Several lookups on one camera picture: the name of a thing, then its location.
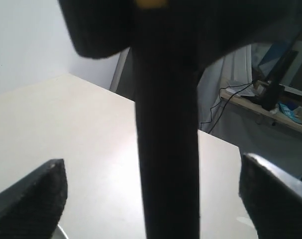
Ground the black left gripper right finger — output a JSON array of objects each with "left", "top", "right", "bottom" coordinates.
[{"left": 239, "top": 153, "right": 302, "bottom": 239}]

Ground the wooden background shelf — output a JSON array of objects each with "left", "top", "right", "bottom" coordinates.
[{"left": 220, "top": 87, "right": 302, "bottom": 136}]

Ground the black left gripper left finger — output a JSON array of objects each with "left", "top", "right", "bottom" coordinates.
[{"left": 0, "top": 159, "right": 68, "bottom": 239}]

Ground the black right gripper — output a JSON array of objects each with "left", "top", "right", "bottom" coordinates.
[{"left": 59, "top": 0, "right": 302, "bottom": 66}]

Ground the black hanging cable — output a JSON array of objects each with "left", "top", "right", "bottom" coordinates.
[{"left": 199, "top": 81, "right": 256, "bottom": 134}]

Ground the round stainless steel plate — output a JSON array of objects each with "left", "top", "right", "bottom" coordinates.
[{"left": 51, "top": 225, "right": 68, "bottom": 239}]

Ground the yellow black claw hammer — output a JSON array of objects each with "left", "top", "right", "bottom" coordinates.
[{"left": 129, "top": 0, "right": 203, "bottom": 239}]

